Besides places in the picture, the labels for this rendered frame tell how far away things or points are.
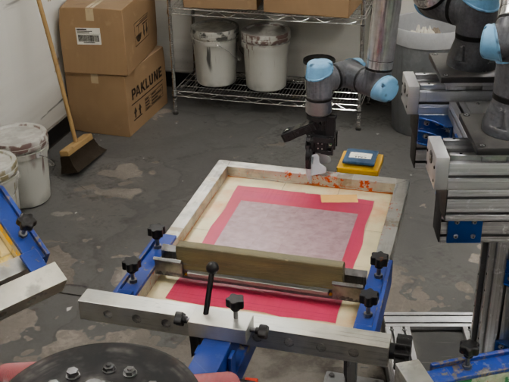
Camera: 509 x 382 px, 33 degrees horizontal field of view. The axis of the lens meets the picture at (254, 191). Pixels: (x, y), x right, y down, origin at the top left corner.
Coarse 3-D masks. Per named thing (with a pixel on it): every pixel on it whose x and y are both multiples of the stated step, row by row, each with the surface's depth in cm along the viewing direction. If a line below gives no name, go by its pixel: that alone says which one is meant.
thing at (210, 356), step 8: (208, 344) 174; (216, 344) 174; (224, 344) 174; (232, 344) 176; (200, 352) 172; (208, 352) 172; (216, 352) 172; (224, 352) 172; (192, 360) 170; (200, 360) 170; (208, 360) 170; (216, 360) 170; (224, 360) 171; (192, 368) 167; (200, 368) 167; (208, 368) 167; (216, 368) 167; (224, 368) 172
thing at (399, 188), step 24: (216, 168) 258; (240, 168) 259; (264, 168) 258; (288, 168) 258; (216, 192) 252; (384, 192) 250; (408, 192) 249; (192, 216) 233; (384, 240) 219; (144, 288) 203
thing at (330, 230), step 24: (312, 216) 238; (336, 216) 238; (360, 216) 238; (288, 240) 227; (312, 240) 227; (336, 240) 226; (360, 240) 226; (288, 312) 198; (312, 312) 198; (336, 312) 198
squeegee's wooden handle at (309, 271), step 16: (176, 256) 207; (192, 256) 206; (208, 256) 204; (224, 256) 203; (240, 256) 202; (256, 256) 201; (272, 256) 200; (288, 256) 200; (304, 256) 200; (224, 272) 205; (240, 272) 204; (256, 272) 203; (272, 272) 201; (288, 272) 200; (304, 272) 199; (320, 272) 198; (336, 272) 197
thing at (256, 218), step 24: (240, 192) 252; (264, 192) 252; (288, 192) 252; (240, 216) 239; (264, 216) 239; (288, 216) 239; (216, 240) 228; (240, 240) 227; (264, 240) 227; (192, 288) 208; (216, 288) 208; (240, 288) 207
